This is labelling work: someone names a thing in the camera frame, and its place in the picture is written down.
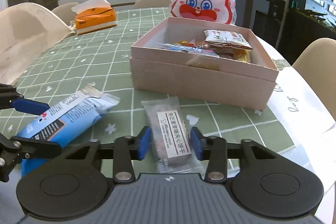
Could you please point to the white red snack packet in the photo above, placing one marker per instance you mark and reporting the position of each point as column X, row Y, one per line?
column 225, row 39

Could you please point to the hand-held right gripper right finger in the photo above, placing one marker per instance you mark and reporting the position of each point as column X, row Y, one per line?
column 197, row 142

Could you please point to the green checked tablecloth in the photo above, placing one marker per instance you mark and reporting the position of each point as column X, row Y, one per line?
column 110, row 56

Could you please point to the black tank cabinet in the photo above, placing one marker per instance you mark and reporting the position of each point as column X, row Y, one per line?
column 288, row 37

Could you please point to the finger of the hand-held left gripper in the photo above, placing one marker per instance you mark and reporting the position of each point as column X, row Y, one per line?
column 31, row 107
column 39, row 149

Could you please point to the blue snack packet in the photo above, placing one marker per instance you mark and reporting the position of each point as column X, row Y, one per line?
column 73, row 119

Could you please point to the cream cloth tote bag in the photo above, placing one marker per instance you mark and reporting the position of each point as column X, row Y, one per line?
column 26, row 37

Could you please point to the clear bag of blue candies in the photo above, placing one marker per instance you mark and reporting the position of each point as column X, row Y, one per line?
column 183, row 49

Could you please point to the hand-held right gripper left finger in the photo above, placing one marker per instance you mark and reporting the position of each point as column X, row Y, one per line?
column 144, row 142

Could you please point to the white printed paper bag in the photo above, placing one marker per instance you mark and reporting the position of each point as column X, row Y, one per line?
column 296, row 98

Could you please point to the brown white-label biscuit packet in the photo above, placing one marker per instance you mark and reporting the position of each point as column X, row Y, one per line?
column 170, row 134

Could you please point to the yellow cracker packet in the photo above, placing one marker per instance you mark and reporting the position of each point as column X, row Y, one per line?
column 240, row 56

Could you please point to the orange tissue box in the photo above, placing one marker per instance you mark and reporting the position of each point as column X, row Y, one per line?
column 94, row 16

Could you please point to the pink cardboard box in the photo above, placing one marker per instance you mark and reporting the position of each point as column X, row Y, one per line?
column 197, row 82

